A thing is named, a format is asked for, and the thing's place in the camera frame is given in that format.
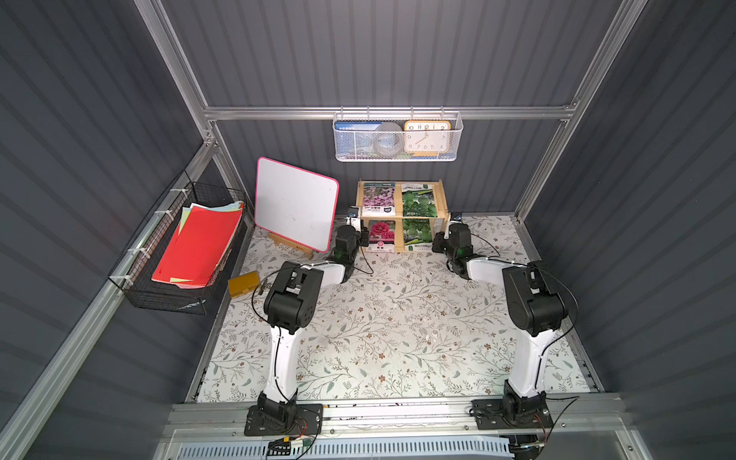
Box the wooden two-tier shelf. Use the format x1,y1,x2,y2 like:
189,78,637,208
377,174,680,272
356,181,450,253

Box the purple flower seed bag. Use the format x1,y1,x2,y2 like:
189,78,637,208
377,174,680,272
361,182,396,218

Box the green gourd seed bag top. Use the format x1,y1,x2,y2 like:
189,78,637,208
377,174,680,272
401,183,438,218

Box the green gourd seed bag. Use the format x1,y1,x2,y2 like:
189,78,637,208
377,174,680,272
401,183,438,218
402,218,434,252

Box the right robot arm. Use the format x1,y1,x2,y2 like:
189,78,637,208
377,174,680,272
432,222,569,425

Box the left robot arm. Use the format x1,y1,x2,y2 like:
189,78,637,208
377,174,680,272
257,218,367,425

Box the pink flower seed bag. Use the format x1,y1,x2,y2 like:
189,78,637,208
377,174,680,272
368,220,396,253

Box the green gourd seed bag bottom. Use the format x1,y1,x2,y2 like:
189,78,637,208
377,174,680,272
402,218,434,252

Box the wooden whiteboard easel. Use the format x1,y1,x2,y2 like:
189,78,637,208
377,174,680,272
268,232,314,260

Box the pink framed whiteboard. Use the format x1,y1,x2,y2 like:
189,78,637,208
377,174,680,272
255,157,340,252

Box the blue box in basket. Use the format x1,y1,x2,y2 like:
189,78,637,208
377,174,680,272
333,121,381,161

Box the grey tape roll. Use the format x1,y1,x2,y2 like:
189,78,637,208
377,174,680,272
374,122,404,158

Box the yellow square clock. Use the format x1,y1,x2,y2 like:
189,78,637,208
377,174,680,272
404,120,452,156

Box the yellow sponge block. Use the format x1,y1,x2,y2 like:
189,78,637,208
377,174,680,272
228,271,261,298

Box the red paper folder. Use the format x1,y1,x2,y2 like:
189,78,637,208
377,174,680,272
151,201,245,289

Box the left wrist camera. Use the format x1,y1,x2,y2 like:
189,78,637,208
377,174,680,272
347,206,362,232

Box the white wire wall basket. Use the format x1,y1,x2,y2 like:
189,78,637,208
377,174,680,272
332,109,464,162

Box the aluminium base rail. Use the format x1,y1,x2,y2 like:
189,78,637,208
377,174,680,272
162,393,632,443

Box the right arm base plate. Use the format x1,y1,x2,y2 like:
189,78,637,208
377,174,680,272
469,397,554,430

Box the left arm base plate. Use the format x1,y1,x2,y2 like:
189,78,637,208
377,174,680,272
243,402,324,437

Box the white vented cable duct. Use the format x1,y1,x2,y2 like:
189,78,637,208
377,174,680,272
176,435,514,459

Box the black wire side basket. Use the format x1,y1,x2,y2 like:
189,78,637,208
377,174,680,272
108,182,248,315

